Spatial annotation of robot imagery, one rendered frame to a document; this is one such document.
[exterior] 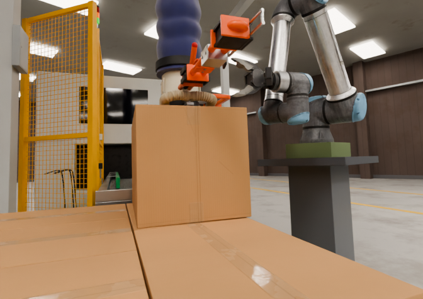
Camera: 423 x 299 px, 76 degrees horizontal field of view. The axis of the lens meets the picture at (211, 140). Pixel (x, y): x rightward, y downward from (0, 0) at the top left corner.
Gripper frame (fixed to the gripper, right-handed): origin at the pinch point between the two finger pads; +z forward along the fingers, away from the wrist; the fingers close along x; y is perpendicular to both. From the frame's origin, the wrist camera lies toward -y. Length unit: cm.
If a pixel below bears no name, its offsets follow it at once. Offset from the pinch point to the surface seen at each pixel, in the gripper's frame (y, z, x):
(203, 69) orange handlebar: -9.9, 14.5, -1.8
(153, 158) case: -3.8, 30.5, -30.8
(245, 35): -36.6, 12.2, -2.2
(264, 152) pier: 965, -569, 0
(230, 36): -36.2, 16.1, -2.7
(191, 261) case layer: -37, 27, -53
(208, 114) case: -4.1, 11.3, -16.0
